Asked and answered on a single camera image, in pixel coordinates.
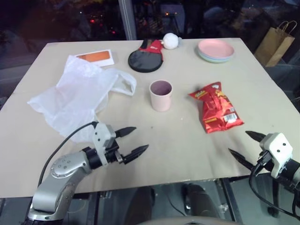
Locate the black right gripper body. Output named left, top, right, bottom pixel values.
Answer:
left=250, top=150, right=274, bottom=175

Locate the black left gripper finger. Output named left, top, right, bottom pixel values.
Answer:
left=123, top=144, right=150, bottom=165
left=114, top=127, right=137, bottom=138

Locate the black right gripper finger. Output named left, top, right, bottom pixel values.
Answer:
left=245, top=130, right=267, bottom=143
left=228, top=148, right=254, bottom=172

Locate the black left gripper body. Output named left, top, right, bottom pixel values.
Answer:
left=104, top=140, right=125, bottom=165

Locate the brown cardboard table cover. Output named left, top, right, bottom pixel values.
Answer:
left=0, top=37, right=300, bottom=199

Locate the pink cup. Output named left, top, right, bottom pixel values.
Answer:
left=149, top=79, right=173, bottom=112

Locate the red chips bag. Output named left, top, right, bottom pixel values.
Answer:
left=187, top=81, right=245, bottom=134

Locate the white translucent plastic bag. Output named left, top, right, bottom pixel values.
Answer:
left=27, top=54, right=138, bottom=143

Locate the black red paddle case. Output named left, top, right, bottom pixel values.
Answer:
left=127, top=39, right=165, bottom=72

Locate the white and orange flat box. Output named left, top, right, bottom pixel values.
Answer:
left=74, top=48, right=118, bottom=68

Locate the pale green plate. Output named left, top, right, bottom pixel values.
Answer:
left=197, top=52, right=232, bottom=64

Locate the brown paper bag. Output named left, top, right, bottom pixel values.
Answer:
left=254, top=20, right=298, bottom=68

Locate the light blue plate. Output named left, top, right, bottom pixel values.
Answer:
left=196, top=46, right=234, bottom=61

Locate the pink plate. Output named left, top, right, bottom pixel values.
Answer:
left=198, top=39, right=235, bottom=58

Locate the white plush ball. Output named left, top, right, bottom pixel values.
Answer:
left=162, top=32, right=183, bottom=50

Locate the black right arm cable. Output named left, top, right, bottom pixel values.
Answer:
left=248, top=163, right=300, bottom=219

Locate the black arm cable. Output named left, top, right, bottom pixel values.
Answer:
left=248, top=163, right=300, bottom=219
left=37, top=121, right=98, bottom=189

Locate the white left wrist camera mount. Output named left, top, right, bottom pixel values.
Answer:
left=92, top=121, right=117, bottom=166

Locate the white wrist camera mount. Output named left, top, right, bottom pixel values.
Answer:
left=259, top=132, right=294, bottom=179
left=92, top=121, right=117, bottom=166

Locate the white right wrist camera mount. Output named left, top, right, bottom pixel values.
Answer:
left=259, top=132, right=294, bottom=179

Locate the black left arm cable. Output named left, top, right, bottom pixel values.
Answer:
left=37, top=121, right=98, bottom=189

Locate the grey window frame post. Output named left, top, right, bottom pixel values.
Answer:
left=118, top=0, right=137, bottom=41

